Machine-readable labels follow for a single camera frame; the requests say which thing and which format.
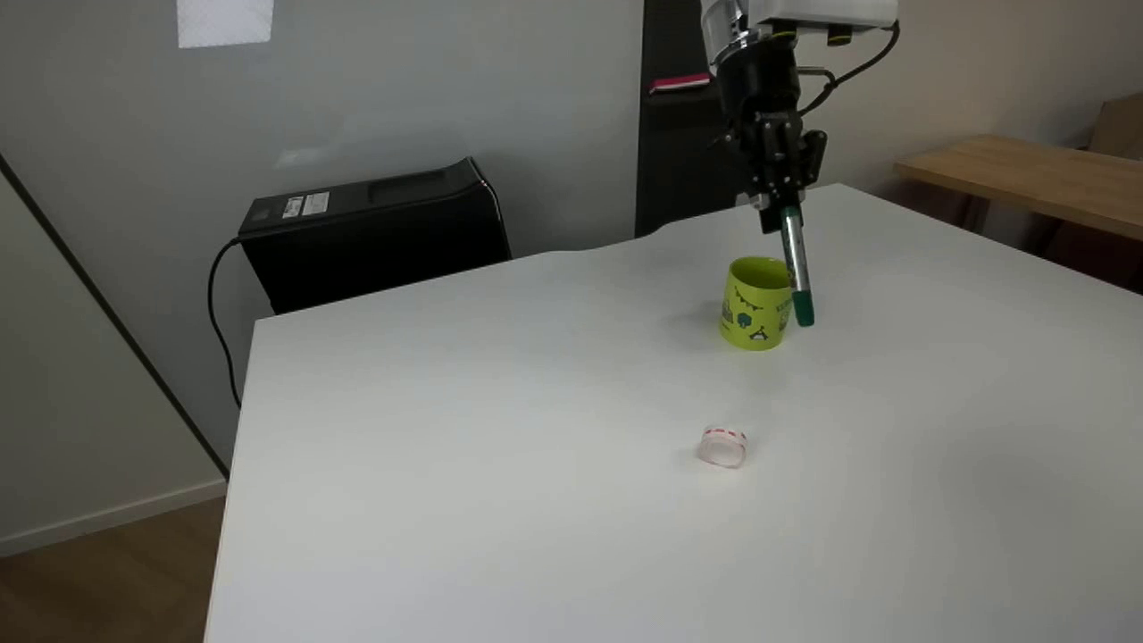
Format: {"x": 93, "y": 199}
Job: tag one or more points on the black computer box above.
{"x": 370, "y": 232}

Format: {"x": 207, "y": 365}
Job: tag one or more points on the pink sticker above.
{"x": 678, "y": 82}

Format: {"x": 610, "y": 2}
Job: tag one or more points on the tall black panel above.
{"x": 683, "y": 143}

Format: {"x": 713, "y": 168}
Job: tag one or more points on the white paper sheet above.
{"x": 222, "y": 21}

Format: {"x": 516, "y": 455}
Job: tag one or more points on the small clear plastic piece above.
{"x": 722, "y": 446}

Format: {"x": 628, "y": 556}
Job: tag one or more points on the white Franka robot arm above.
{"x": 772, "y": 15}

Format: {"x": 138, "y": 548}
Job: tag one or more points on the wooden side table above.
{"x": 1039, "y": 179}

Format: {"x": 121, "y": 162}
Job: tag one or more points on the green marker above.
{"x": 802, "y": 273}

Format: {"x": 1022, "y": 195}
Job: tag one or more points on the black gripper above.
{"x": 772, "y": 136}

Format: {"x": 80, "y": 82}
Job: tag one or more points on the brown box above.
{"x": 1122, "y": 123}

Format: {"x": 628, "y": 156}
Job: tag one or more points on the yellow-green mug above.
{"x": 752, "y": 307}

